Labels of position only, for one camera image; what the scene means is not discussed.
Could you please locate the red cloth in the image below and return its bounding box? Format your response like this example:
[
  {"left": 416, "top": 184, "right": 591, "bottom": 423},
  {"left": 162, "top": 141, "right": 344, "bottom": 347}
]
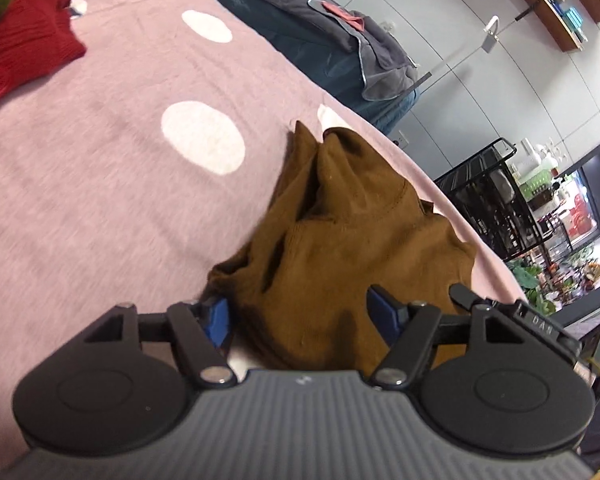
[{"left": 322, "top": 2, "right": 364, "bottom": 31}]

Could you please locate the red knit sweater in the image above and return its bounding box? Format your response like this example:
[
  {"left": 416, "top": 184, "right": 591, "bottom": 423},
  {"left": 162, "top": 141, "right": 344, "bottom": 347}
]
[{"left": 0, "top": 0, "right": 88, "bottom": 111}]

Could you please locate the white pump bottle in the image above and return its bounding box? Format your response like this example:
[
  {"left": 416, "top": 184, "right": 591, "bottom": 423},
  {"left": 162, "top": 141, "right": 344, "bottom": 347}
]
[{"left": 517, "top": 138, "right": 541, "bottom": 166}]

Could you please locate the potted green plant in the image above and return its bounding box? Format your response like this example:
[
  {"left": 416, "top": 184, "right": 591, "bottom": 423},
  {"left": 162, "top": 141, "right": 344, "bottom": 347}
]
[{"left": 509, "top": 259, "right": 557, "bottom": 316}]

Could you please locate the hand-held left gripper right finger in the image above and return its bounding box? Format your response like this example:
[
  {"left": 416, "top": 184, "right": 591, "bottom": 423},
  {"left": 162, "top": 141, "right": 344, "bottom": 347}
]
[{"left": 367, "top": 284, "right": 527, "bottom": 391}]

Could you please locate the dark grey blue garment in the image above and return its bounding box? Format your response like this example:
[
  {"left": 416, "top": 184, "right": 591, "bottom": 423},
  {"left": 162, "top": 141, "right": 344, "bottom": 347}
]
[{"left": 180, "top": 0, "right": 421, "bottom": 136}]

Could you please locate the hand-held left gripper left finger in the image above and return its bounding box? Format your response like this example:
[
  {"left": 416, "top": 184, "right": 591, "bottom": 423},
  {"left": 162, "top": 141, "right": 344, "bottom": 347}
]
[{"left": 82, "top": 297, "right": 236, "bottom": 389}]

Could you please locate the black trolley cart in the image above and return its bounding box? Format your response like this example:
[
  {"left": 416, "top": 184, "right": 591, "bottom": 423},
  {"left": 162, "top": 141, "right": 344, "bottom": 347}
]
[{"left": 432, "top": 137, "right": 571, "bottom": 262}]

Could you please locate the brown knit sweater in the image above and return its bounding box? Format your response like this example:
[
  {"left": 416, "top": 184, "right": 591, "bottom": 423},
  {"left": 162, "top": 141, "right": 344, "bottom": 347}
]
[{"left": 200, "top": 120, "right": 476, "bottom": 374}]

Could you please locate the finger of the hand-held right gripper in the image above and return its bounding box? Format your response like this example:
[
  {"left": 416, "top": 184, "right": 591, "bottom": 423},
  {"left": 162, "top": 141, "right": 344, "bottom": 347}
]
[{"left": 449, "top": 283, "right": 583, "bottom": 361}]

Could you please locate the pink printed bedsheet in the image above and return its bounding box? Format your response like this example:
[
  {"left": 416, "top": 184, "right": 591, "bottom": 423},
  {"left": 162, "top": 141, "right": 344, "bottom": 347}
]
[{"left": 0, "top": 0, "right": 531, "bottom": 472}]

